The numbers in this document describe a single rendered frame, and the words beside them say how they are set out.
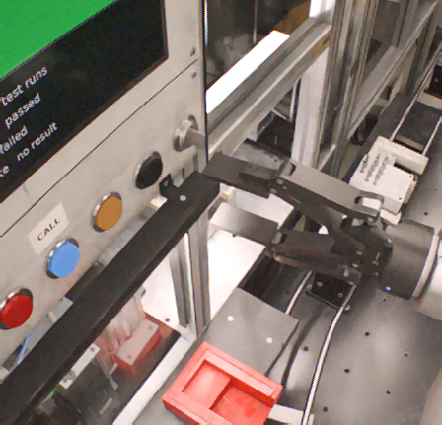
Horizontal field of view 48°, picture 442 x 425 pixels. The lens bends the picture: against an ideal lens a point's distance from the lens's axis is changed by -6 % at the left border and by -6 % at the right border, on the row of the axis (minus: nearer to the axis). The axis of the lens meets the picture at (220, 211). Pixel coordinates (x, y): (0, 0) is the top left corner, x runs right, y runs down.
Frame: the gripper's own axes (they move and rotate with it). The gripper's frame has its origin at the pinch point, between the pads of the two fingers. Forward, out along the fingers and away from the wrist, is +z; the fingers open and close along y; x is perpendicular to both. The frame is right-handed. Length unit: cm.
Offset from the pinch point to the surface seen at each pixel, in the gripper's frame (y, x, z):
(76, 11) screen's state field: 27.7, 8.7, 4.6
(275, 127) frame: -42, -48, 15
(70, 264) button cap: 7.1, 16.2, 7.4
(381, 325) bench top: -72, -26, -22
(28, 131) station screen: 22.9, 14.8, 5.5
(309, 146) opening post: -36, -40, 5
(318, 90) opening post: -21.4, -41.7, 4.1
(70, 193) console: 12.4, 12.6, 7.8
